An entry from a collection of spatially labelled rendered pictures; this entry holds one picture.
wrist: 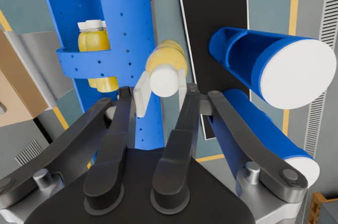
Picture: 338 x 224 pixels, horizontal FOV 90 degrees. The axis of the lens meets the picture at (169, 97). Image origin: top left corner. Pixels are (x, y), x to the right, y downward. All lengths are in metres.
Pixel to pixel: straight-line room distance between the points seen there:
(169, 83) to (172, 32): 1.44
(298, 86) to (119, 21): 0.69
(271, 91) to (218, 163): 1.83
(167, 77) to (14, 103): 0.68
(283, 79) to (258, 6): 1.14
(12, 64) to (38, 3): 1.19
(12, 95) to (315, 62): 1.09
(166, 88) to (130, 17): 0.27
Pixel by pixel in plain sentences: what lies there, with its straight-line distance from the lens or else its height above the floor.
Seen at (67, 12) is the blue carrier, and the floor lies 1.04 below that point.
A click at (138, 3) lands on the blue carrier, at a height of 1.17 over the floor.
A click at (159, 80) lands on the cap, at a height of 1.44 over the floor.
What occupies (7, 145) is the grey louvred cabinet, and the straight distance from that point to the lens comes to 2.10.
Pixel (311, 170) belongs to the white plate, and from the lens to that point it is 1.18.
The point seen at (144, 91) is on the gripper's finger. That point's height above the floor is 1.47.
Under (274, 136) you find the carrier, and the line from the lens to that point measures 1.17.
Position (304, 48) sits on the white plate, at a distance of 0.78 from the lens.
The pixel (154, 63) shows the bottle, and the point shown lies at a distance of 0.24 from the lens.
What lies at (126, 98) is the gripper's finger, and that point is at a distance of 0.15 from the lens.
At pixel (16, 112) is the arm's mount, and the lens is 0.83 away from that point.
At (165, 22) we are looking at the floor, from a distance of 1.64.
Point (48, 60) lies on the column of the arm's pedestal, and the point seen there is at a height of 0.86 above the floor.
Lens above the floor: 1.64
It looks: 65 degrees down
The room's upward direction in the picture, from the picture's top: 177 degrees clockwise
